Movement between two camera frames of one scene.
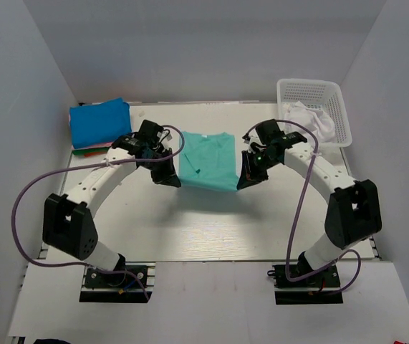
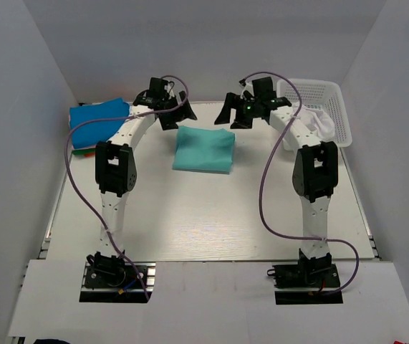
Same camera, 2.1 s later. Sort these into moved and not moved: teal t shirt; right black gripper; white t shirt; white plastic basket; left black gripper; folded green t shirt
Moved: left black gripper; teal t shirt; right black gripper
Not moved: folded green t shirt; white plastic basket; white t shirt
